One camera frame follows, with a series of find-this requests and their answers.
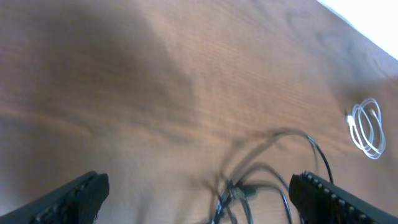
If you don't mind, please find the black USB cable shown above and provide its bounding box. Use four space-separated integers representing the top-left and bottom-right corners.
198 127 335 224

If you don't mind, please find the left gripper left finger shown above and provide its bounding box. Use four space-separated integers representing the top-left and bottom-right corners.
1 171 109 224

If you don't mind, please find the white USB cable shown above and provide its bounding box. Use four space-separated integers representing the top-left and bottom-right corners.
345 97 387 160

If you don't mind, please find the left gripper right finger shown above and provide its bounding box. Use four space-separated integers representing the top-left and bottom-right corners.
289 171 397 224

